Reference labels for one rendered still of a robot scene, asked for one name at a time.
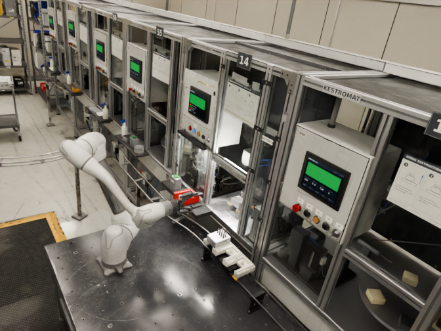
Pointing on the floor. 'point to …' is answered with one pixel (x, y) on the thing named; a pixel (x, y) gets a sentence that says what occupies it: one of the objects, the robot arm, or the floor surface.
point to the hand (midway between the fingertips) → (197, 199)
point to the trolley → (10, 121)
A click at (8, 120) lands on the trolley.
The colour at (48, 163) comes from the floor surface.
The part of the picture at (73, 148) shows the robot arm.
